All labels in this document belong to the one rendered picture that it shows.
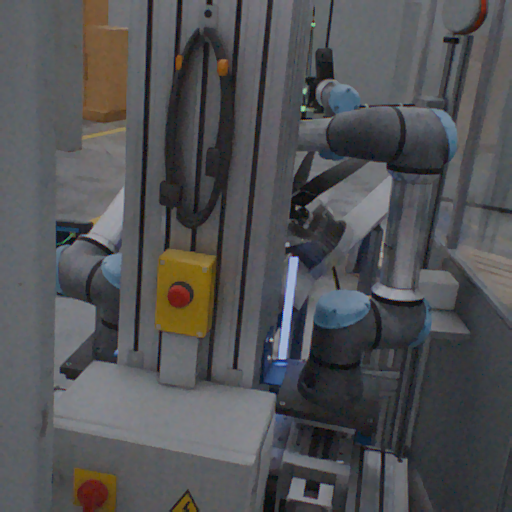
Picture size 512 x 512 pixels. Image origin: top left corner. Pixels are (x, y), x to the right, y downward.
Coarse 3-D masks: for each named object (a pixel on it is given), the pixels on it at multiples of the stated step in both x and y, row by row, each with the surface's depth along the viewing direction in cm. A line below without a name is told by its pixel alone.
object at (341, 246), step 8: (344, 224) 245; (344, 232) 240; (352, 232) 244; (344, 240) 239; (352, 240) 241; (336, 248) 237; (344, 248) 238; (328, 256) 236; (336, 256) 237; (320, 264) 237; (328, 264) 237; (312, 272) 239; (320, 272) 238
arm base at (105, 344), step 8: (104, 328) 165; (112, 328) 164; (96, 336) 168; (104, 336) 165; (112, 336) 164; (96, 344) 168; (104, 344) 165; (112, 344) 164; (96, 352) 166; (104, 352) 165; (112, 352) 164; (96, 360) 167; (104, 360) 165; (112, 360) 164
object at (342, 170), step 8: (352, 160) 224; (360, 160) 229; (328, 168) 222; (336, 168) 225; (344, 168) 230; (352, 168) 233; (320, 176) 228; (328, 176) 231; (336, 176) 234; (344, 176) 236; (312, 184) 233; (320, 184) 235; (328, 184) 237; (336, 184) 239; (312, 192) 239; (320, 192) 240
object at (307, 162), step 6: (306, 156) 253; (312, 156) 263; (306, 162) 257; (312, 162) 269; (300, 168) 252; (306, 168) 260; (300, 174) 254; (306, 174) 263; (294, 180) 250; (300, 180) 256; (306, 180) 266; (300, 186) 258
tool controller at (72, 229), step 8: (56, 224) 191; (64, 224) 191; (72, 224) 191; (80, 224) 192; (88, 224) 195; (56, 232) 191; (64, 232) 191; (72, 232) 192; (80, 232) 192; (88, 232) 195; (56, 240) 191; (64, 240) 192; (72, 240) 192; (56, 248) 192
